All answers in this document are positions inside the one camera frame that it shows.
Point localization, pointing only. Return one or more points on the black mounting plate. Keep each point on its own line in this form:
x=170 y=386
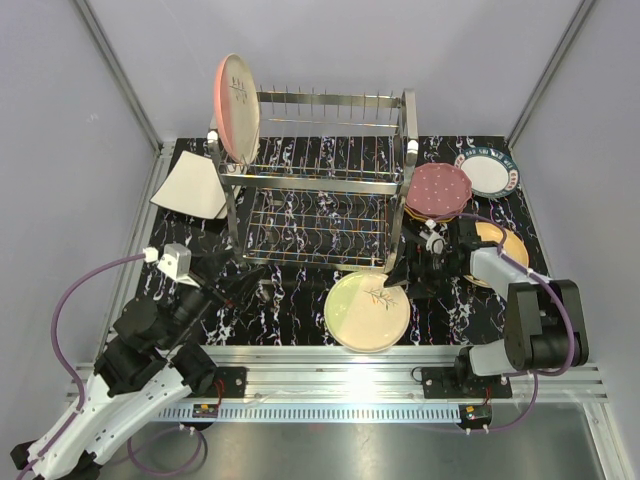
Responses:
x=446 y=383
x=231 y=380

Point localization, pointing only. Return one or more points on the pink round plate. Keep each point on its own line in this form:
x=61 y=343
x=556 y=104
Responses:
x=237 y=109

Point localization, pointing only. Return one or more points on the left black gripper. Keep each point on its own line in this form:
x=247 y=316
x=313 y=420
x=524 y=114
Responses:
x=210 y=265

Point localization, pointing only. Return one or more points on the stainless steel dish rack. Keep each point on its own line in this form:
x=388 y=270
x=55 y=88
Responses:
x=327 y=182

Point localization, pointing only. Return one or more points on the left small circuit board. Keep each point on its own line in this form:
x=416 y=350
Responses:
x=201 y=410

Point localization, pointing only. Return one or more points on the small circuit board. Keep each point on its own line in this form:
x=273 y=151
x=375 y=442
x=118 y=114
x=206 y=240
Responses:
x=201 y=410
x=476 y=414

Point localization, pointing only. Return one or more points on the square black-rimmed plate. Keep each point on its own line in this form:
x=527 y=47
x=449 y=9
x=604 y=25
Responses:
x=192 y=188

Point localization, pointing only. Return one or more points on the beige tan round plate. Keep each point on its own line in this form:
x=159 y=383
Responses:
x=514 y=247

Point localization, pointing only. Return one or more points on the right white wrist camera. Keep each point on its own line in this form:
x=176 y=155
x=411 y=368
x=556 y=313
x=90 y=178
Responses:
x=433 y=240

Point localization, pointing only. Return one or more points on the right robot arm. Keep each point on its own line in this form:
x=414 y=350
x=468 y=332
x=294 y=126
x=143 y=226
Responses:
x=544 y=330

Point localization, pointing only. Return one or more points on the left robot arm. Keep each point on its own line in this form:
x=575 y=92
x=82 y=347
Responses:
x=152 y=361

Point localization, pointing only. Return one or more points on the aluminium frame post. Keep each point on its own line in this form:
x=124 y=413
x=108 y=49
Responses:
x=570 y=34
x=99 y=38

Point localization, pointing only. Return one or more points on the yellow dotted plate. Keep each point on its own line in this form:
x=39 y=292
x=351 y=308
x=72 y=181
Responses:
x=424 y=218

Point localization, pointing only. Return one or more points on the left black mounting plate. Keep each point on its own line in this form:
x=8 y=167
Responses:
x=231 y=380

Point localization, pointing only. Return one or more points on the pink dotted plate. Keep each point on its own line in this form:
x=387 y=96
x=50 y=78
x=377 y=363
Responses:
x=438 y=189

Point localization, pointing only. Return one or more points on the teal-rimmed lettered plate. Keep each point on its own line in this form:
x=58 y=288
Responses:
x=493 y=174

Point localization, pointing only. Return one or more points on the cream round plate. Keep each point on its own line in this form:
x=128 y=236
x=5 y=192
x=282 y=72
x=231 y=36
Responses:
x=363 y=315

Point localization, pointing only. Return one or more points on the left aluminium frame post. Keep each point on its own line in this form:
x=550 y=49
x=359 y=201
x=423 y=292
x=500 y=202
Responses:
x=99 y=38

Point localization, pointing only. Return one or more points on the right small circuit board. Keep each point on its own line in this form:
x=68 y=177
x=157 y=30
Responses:
x=476 y=414

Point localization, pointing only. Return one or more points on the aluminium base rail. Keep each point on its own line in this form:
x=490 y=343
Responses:
x=332 y=384

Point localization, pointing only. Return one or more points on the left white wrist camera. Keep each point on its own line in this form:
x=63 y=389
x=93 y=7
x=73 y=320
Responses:
x=174 y=262

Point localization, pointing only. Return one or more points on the right aluminium frame post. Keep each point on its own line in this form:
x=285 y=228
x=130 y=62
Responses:
x=570 y=34

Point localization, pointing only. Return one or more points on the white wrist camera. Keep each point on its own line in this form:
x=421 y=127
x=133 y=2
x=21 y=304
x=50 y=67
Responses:
x=433 y=240
x=174 y=262

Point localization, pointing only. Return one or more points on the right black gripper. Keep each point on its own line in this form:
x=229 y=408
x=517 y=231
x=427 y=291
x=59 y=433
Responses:
x=402 y=273

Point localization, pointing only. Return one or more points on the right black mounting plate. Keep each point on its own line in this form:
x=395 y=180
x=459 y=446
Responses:
x=446 y=383

